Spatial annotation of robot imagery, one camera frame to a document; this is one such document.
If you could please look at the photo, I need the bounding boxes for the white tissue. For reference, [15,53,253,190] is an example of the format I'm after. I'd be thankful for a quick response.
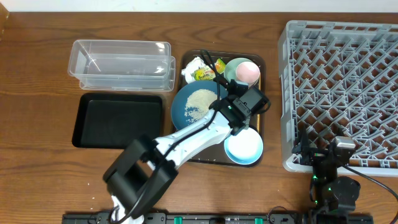
[181,57,205,84]

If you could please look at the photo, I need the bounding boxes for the brown serving tray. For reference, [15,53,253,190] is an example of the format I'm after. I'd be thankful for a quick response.
[177,51,266,167]

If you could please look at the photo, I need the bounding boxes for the mint green bowl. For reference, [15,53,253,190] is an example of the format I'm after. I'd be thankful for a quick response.
[224,58,253,87]

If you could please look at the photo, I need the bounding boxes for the green orange snack wrapper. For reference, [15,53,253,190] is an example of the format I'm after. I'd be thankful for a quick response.
[193,58,226,81]

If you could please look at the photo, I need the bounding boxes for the dark blue plate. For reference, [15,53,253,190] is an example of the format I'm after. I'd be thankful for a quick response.
[171,81,217,130]

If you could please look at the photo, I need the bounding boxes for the light blue white bowl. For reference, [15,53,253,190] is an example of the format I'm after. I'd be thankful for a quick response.
[224,128,264,166]

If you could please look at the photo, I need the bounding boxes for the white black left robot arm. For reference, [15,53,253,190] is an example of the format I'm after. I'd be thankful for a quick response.
[103,84,271,223]

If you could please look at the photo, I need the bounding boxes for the black plastic tray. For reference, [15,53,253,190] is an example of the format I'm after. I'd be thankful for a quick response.
[72,93,163,149]

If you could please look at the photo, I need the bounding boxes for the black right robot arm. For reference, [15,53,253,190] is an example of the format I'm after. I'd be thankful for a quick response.
[292,128,360,213]

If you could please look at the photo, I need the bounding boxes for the pink cup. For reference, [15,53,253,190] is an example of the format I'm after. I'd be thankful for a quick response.
[236,62,261,86]

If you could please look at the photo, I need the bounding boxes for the white rice pile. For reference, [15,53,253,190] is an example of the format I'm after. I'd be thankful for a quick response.
[184,89,217,123]

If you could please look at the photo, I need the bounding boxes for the clear plastic bin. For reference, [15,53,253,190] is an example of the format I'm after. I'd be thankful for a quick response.
[68,39,176,91]

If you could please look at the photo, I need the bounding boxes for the grey dishwasher rack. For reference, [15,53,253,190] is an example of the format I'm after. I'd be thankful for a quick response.
[278,21,397,177]

